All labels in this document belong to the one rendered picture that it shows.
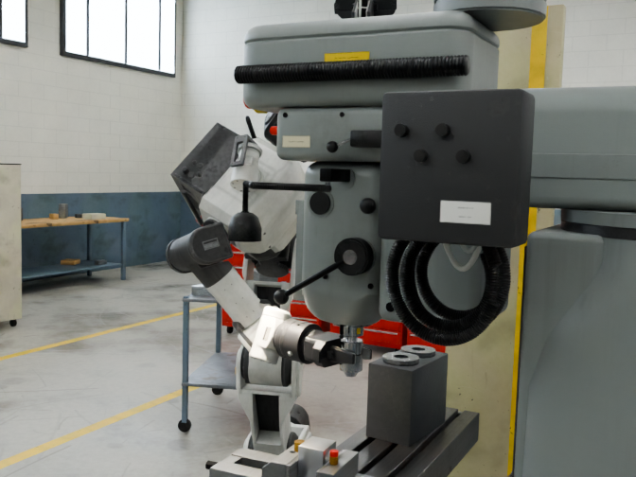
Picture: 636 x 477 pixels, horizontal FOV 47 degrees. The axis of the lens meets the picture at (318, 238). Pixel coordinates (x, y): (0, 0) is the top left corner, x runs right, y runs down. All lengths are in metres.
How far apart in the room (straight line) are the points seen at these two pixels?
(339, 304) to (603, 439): 0.52
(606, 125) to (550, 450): 0.52
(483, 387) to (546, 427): 2.06
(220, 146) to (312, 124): 0.64
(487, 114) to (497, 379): 2.33
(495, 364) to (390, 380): 1.48
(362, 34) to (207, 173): 0.74
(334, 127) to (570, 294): 0.51
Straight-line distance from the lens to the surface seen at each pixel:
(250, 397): 2.31
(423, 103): 1.03
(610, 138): 1.24
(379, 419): 1.84
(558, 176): 1.24
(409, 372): 1.77
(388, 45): 1.33
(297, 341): 1.55
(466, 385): 3.30
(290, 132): 1.41
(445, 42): 1.29
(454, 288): 1.28
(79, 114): 11.38
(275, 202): 1.89
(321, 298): 1.42
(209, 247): 1.84
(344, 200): 1.37
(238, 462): 1.55
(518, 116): 1.00
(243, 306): 1.88
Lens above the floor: 1.61
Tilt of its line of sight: 5 degrees down
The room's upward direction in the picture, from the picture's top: 2 degrees clockwise
